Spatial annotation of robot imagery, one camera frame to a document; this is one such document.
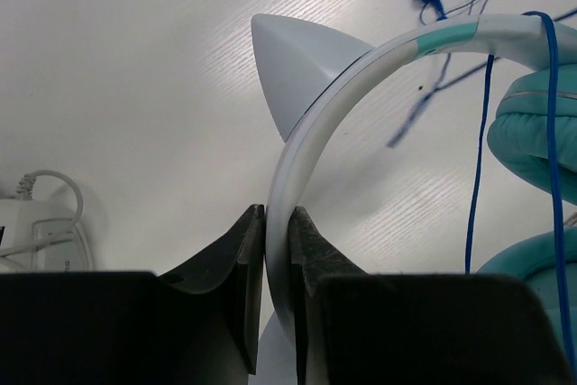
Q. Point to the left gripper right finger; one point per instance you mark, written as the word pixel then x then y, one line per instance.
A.
pixel 355 328

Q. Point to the teal cat-ear headphones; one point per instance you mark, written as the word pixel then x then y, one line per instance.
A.
pixel 312 76

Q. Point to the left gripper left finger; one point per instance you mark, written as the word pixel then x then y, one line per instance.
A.
pixel 195 324

